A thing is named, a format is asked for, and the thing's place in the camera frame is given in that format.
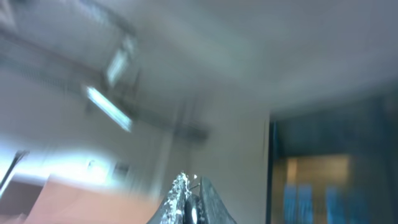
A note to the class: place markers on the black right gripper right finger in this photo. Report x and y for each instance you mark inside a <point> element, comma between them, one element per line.
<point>213,210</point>

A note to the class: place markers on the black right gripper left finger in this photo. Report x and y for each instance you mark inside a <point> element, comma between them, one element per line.
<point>172,209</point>

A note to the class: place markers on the ceiling light fixture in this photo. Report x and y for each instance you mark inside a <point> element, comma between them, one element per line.
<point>109,108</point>

